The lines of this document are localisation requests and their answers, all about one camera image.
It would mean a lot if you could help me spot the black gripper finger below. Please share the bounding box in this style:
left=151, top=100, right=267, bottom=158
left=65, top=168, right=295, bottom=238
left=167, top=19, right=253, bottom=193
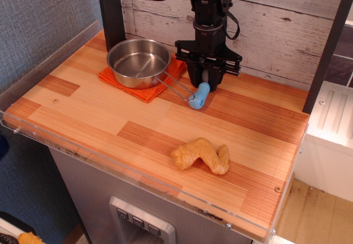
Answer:
left=208, top=66, right=226, bottom=92
left=186, top=60, right=205, bottom=88

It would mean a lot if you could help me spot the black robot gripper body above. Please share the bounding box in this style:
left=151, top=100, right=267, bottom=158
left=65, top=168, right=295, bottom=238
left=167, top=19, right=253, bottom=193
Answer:
left=175, top=30, right=242, bottom=76

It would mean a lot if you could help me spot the blue handled grey spoon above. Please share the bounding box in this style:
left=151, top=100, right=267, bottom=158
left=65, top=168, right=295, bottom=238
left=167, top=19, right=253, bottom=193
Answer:
left=188, top=69, right=211, bottom=110

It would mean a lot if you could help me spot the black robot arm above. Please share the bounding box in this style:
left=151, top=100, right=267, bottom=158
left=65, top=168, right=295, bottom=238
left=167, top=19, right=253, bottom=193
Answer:
left=175, top=0, right=242, bottom=92

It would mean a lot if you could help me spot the orange knitted cloth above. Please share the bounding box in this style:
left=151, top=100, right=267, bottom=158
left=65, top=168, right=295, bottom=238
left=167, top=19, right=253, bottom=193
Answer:
left=98, top=56, right=186, bottom=103

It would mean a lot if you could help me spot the stainless steel pan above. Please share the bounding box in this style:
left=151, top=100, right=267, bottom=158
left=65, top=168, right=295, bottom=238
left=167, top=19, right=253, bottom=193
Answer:
left=106, top=39, right=195, bottom=102

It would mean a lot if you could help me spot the tan toy chicken piece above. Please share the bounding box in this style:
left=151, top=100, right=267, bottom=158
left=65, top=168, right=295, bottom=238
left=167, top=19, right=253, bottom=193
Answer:
left=171, top=138, right=229, bottom=175

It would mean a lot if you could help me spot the clear acrylic edge guard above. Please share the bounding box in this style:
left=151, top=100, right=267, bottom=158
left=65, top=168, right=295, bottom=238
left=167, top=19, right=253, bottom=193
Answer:
left=3, top=107, right=280, bottom=243

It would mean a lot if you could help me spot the white toy sink unit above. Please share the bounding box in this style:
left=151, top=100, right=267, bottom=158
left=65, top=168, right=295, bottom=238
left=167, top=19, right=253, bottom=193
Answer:
left=294, top=82, right=352, bottom=201

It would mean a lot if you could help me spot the grey toy fridge cabinet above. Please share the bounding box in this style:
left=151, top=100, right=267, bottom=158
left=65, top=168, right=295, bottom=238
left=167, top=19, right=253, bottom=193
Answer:
left=50, top=149, right=252, bottom=243

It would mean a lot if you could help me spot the silver dispenser panel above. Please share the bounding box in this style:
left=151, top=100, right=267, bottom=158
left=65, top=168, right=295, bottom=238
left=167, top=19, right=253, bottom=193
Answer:
left=109, top=196, right=177, bottom=243

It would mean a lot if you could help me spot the orange object bottom left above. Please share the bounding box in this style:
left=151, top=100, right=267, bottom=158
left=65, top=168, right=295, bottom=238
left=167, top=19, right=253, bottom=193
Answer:
left=18, top=232, right=43, bottom=244

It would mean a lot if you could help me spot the dark left frame post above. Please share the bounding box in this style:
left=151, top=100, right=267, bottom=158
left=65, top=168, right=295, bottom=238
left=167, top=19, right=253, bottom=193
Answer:
left=99, top=0, right=126, bottom=51

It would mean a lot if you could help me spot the dark frame post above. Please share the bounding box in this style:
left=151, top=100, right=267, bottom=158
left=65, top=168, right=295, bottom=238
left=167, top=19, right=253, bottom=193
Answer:
left=99, top=0, right=126, bottom=51
left=302, top=0, right=352, bottom=114

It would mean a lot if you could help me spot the dark right frame post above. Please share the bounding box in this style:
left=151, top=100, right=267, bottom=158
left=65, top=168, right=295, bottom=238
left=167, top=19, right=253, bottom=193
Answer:
left=302, top=0, right=352, bottom=114

